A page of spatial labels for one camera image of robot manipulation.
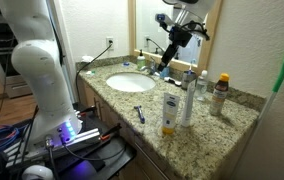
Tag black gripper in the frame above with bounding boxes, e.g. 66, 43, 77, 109
157, 28, 194, 72

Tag blue and white pump bottle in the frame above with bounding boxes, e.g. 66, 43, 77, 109
160, 66, 171, 80

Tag blue and white toothbrush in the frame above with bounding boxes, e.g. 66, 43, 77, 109
187, 59, 196, 76

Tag white lotion tube yellow cap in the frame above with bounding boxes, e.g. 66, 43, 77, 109
161, 92, 182, 135

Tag chrome faucet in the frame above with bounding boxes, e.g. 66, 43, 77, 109
140, 56, 161, 77

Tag grey metal cup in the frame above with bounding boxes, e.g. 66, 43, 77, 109
181, 70, 198, 91

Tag clear bottle white cap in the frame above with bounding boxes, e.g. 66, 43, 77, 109
196, 69, 210, 102

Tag brown spray bottle orange cap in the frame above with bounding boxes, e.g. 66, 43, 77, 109
210, 73, 231, 117

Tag wood framed mirror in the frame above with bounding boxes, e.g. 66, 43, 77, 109
127, 0, 225, 75

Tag white oval sink basin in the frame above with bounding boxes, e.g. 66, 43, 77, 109
105, 72, 157, 93

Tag tall slim white tube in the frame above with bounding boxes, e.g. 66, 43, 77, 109
180, 79, 197, 128

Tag blue razor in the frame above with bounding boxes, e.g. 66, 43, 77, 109
133, 105, 146, 125

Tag orange black clamp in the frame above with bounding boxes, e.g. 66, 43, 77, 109
100, 123, 123, 141
78, 105, 98, 118

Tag wooden vanity cabinet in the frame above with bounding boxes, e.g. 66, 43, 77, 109
76, 78, 260, 180

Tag black robot cart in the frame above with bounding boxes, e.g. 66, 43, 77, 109
0, 103, 137, 180

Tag grey drawer unit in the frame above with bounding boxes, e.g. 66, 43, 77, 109
3, 73, 33, 99

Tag white round device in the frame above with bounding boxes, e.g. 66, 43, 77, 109
21, 164, 55, 180

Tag white wall outlet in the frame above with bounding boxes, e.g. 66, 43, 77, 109
105, 36, 115, 51

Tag black power cable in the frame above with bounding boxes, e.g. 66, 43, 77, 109
75, 41, 114, 101

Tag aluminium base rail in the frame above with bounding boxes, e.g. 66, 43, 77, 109
1, 128, 101, 168

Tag black base cable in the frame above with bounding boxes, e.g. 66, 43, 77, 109
61, 133, 128, 162

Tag coiled blue orange cables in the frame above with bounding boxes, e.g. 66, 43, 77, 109
0, 124, 20, 156

